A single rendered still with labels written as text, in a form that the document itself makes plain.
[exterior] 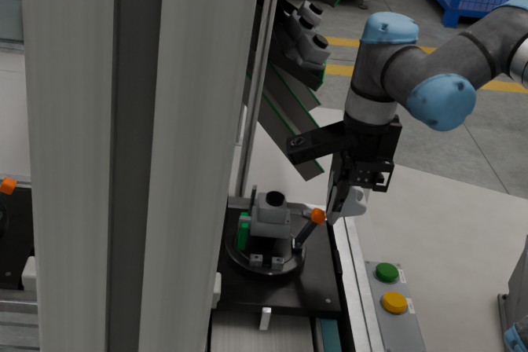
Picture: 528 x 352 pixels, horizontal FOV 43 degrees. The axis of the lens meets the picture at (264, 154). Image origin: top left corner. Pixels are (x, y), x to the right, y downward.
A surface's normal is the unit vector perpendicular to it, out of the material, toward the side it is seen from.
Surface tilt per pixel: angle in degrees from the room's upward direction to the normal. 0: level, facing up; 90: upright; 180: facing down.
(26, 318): 90
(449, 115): 90
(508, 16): 30
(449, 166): 0
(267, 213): 90
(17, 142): 0
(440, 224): 0
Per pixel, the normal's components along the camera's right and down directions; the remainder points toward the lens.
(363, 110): -0.44, 0.44
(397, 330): 0.15, -0.83
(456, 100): 0.44, 0.54
